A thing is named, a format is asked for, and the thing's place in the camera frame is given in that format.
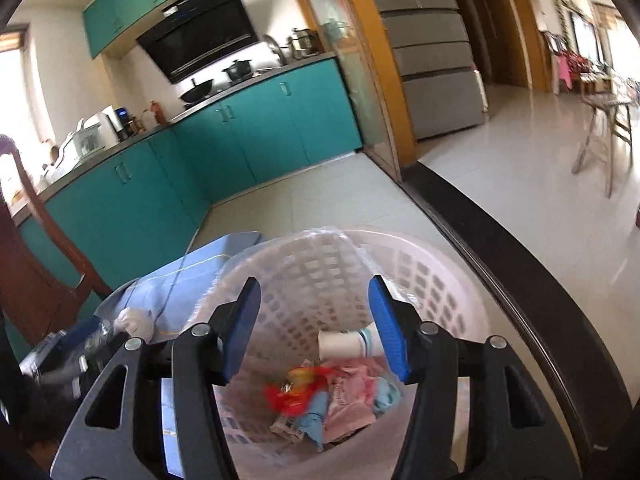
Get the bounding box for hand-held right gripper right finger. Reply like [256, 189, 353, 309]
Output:
[367, 275, 583, 480]

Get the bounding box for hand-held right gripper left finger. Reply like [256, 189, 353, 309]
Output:
[50, 276, 262, 480]

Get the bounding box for white and blue paper cup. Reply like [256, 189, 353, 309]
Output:
[317, 322, 383, 361]

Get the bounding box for blue face mask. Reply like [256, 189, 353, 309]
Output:
[372, 377, 403, 417]

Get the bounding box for white tissue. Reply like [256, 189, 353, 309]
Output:
[114, 307, 156, 338]

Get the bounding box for red snack wrapper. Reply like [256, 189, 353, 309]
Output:
[265, 366, 333, 416]

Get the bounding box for pink plastic bag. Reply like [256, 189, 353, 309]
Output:
[322, 360, 383, 443]

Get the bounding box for white plastic lattice basket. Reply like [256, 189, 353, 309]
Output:
[192, 230, 491, 476]

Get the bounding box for white medicine box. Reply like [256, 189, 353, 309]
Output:
[270, 412, 307, 442]

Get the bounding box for clear plastic bin liner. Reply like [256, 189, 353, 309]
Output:
[192, 227, 491, 461]

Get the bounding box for light blue cloth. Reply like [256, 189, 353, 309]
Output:
[295, 390, 332, 450]

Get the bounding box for blue quilted mat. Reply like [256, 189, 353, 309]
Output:
[97, 230, 266, 480]

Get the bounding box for brown wooden chair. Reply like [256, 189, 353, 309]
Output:
[0, 135, 113, 356]

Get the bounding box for black door threshold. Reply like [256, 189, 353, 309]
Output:
[400, 162, 633, 461]

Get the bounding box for teal base cabinets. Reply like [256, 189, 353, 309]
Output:
[12, 57, 363, 361]

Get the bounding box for white dish rack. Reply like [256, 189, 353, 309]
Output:
[42, 110, 118, 181]

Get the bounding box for grey kitchen countertop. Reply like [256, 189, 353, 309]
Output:
[10, 50, 341, 226]

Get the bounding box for black coffee machine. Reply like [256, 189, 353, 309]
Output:
[112, 106, 138, 141]

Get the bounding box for black wok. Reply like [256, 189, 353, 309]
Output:
[179, 77, 216, 106]

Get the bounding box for wood-framed glass sliding door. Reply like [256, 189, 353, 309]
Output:
[287, 0, 416, 181]

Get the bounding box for black cooking pot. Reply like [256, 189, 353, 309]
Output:
[223, 59, 255, 83]

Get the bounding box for grey refrigerator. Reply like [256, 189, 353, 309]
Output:
[357, 0, 488, 141]

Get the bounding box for steel stock pot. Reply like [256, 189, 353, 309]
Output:
[290, 27, 321, 57]

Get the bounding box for black range hood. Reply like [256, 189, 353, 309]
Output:
[136, 0, 258, 85]

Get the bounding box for wooden folding stool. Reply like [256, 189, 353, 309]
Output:
[572, 92, 636, 198]

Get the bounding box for pink hanging garment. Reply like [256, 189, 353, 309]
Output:
[552, 52, 576, 93]

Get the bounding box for brown wooden door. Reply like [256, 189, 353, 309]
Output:
[450, 0, 531, 91]

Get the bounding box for teal wall cabinets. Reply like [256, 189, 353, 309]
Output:
[82, 0, 236, 61]

